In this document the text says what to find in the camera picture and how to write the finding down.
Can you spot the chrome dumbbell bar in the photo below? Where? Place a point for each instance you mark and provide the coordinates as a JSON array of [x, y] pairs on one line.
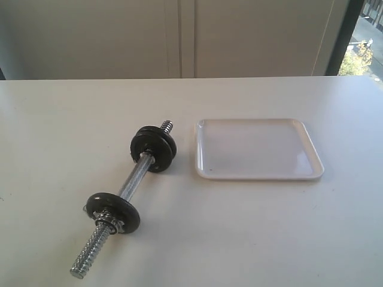
[[92, 248]]

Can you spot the black weight plate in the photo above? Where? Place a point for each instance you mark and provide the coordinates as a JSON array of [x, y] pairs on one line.
[[119, 207], [163, 135], [151, 144]]

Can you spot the white plastic tray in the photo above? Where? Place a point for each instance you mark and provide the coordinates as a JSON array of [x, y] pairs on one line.
[[276, 149]]

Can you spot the chrome spin lock nut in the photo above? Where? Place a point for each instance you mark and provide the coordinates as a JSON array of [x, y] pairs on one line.
[[106, 218]]

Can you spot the dark window frame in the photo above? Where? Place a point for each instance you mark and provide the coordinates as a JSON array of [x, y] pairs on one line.
[[348, 24]]

